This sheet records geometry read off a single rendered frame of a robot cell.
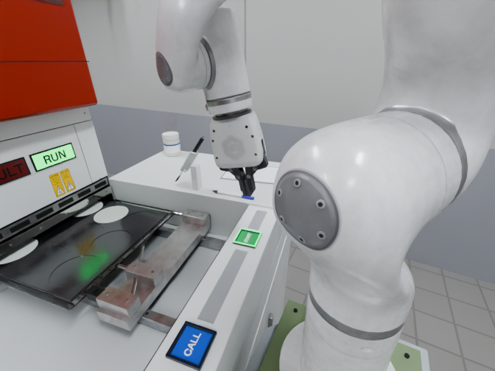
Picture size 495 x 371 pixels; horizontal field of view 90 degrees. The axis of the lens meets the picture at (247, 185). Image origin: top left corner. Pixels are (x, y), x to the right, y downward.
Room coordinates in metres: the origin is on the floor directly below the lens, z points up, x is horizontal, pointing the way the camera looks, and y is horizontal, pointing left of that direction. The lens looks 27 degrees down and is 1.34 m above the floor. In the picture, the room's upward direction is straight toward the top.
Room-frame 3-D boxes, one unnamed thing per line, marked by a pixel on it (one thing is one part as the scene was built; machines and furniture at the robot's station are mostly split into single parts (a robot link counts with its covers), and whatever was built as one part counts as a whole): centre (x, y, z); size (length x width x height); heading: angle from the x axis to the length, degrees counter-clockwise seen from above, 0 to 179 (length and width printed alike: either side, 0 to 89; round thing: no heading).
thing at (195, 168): (0.72, 0.18, 1.03); 0.06 x 0.04 x 0.13; 71
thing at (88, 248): (0.56, 0.47, 0.90); 0.34 x 0.34 x 0.01; 71
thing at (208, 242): (0.65, 0.26, 0.84); 0.50 x 0.02 x 0.03; 71
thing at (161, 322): (0.39, 0.34, 0.84); 0.50 x 0.02 x 0.03; 71
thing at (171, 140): (1.05, 0.33, 1.01); 0.07 x 0.07 x 0.10
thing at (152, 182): (0.86, 0.15, 0.89); 0.62 x 0.35 x 0.14; 71
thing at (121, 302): (0.34, 0.27, 0.89); 0.08 x 0.03 x 0.03; 71
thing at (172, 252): (0.49, 0.22, 0.87); 0.36 x 0.08 x 0.03; 161
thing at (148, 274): (0.42, 0.24, 0.89); 0.08 x 0.03 x 0.03; 71
